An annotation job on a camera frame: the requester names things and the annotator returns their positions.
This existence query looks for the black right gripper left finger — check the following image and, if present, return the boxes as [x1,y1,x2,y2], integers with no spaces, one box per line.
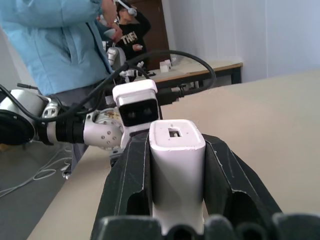
[95,135,154,221]

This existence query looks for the wooden table with black frame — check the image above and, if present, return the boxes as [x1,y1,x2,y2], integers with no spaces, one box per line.
[146,59,244,89]

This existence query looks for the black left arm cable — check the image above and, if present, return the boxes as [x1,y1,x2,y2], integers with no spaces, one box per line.
[0,49,217,124]

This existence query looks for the white floor cable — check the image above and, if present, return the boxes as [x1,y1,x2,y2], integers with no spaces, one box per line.
[0,147,74,199]

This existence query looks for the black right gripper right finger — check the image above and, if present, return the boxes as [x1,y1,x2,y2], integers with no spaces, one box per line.
[201,133,284,221]

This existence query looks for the bare hand of jacket person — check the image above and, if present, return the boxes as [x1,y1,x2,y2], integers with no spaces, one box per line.
[100,0,119,27]

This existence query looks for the person in black sweater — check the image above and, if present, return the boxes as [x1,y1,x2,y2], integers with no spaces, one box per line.
[115,1,152,70]

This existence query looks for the white handheld controller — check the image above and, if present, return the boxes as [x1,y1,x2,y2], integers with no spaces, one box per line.
[103,28,117,39]

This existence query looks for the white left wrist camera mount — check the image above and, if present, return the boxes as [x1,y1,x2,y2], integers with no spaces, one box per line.
[112,79,161,149]

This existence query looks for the white charger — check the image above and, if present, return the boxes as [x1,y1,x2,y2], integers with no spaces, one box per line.
[148,119,207,236]

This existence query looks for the silver background robot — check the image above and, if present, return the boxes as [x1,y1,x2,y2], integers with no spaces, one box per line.
[104,42,157,83]

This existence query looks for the white VR headset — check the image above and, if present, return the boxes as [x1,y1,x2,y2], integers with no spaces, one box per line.
[116,0,138,16]

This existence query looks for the person in light blue jacket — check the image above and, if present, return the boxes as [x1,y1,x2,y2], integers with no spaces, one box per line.
[0,0,124,177]

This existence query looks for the brown door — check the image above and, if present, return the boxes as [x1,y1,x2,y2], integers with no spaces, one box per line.
[128,0,171,71]

